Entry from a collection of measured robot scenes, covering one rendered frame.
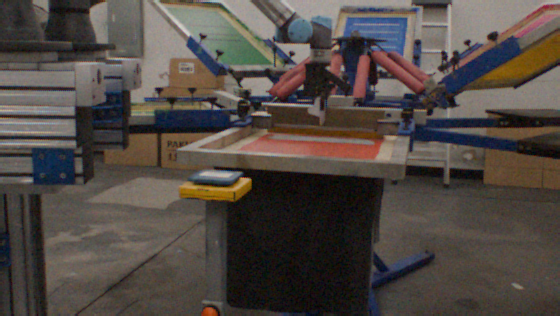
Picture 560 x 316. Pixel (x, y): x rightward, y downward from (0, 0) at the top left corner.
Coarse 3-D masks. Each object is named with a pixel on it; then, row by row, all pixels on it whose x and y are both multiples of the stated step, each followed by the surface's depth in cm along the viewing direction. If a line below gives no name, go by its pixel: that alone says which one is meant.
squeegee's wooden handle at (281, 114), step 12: (276, 108) 207; (288, 108) 206; (300, 108) 205; (336, 108) 202; (348, 108) 201; (360, 108) 202; (276, 120) 207; (288, 120) 206; (300, 120) 205; (312, 120) 204; (336, 120) 202; (348, 120) 201; (360, 120) 200; (372, 120) 200
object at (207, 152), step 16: (240, 128) 197; (192, 144) 162; (208, 144) 167; (224, 144) 180; (400, 144) 171; (192, 160) 153; (208, 160) 152; (224, 160) 151; (240, 160) 150; (256, 160) 149; (272, 160) 148; (288, 160) 148; (304, 160) 147; (320, 160) 146; (336, 160) 145; (352, 160) 144; (368, 160) 145; (400, 160) 146; (368, 176) 144; (384, 176) 143; (400, 176) 142
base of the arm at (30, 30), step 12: (0, 0) 121; (12, 0) 122; (24, 0) 124; (0, 12) 121; (12, 12) 122; (24, 12) 124; (0, 24) 121; (12, 24) 122; (24, 24) 124; (36, 24) 127; (0, 36) 121; (12, 36) 122; (24, 36) 123; (36, 36) 126
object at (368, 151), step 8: (328, 136) 208; (336, 136) 208; (320, 144) 190; (328, 144) 190; (336, 144) 191; (344, 144) 191; (352, 144) 191; (360, 144) 191; (376, 144) 193; (360, 152) 177; (368, 152) 177; (376, 152) 177
